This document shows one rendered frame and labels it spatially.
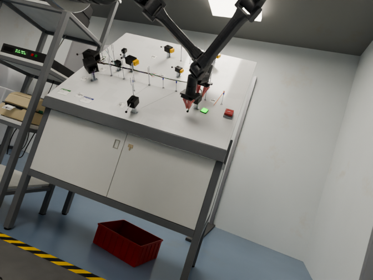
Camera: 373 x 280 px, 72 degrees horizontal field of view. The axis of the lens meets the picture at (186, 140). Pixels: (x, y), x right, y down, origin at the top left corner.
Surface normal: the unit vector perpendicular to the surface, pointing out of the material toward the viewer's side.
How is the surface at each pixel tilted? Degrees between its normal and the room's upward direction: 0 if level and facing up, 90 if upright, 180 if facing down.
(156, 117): 51
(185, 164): 90
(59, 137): 90
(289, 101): 90
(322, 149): 90
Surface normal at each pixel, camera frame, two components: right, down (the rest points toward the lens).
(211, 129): 0.06, -0.69
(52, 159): -0.17, -0.12
